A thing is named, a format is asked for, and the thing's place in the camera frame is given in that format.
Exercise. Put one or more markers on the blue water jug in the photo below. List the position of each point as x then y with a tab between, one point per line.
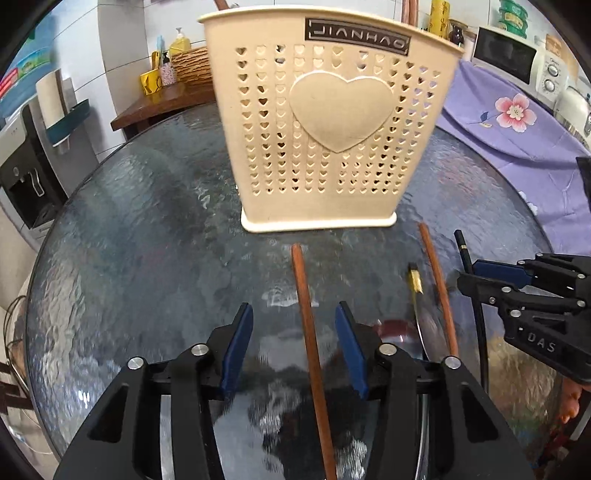
33	61

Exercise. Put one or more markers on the purple floral cloth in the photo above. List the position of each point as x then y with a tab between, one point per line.
528	146

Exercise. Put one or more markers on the beige perforated utensil holder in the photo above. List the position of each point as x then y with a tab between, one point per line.
326	114

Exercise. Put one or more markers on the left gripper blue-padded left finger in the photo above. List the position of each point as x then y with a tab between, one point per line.
239	334

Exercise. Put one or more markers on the person's right hand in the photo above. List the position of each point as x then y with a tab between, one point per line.
570	395

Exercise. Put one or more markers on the black gold-tipped chopstick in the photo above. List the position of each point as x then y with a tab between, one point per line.
477	312
314	364

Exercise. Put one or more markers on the green stacked bowls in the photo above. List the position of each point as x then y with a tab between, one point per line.
513	18

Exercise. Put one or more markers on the yellow soap bottle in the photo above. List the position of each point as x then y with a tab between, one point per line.
179	45

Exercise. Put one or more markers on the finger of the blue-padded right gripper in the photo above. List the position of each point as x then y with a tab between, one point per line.
516	275

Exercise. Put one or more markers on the woven basin sink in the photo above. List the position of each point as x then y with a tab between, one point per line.
192	67

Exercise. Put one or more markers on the yellow foil roll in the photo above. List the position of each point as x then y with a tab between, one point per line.
439	18

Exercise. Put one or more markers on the paper cup stack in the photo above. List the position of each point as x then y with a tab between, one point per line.
50	98

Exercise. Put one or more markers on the yellow mug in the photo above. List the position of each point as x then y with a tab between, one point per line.
150	82

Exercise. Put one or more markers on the brown wooden chopstick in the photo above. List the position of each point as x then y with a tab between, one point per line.
409	13
442	290
221	4

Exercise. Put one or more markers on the round steel spoon wooden handle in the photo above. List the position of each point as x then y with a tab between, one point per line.
396	331

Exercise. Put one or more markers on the water dispenser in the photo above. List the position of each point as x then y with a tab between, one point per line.
38	178

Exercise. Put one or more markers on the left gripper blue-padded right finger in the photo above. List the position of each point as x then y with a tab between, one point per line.
348	331

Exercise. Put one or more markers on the round glass table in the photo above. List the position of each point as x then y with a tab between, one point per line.
149	255

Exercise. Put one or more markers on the white microwave oven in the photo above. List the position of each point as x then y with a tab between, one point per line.
538	72

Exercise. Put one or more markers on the wooden sink counter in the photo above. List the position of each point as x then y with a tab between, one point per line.
152	109

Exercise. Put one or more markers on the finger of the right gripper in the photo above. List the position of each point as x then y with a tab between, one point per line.
486	290

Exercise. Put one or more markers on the white electric kettle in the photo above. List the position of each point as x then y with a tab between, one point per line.
572	111

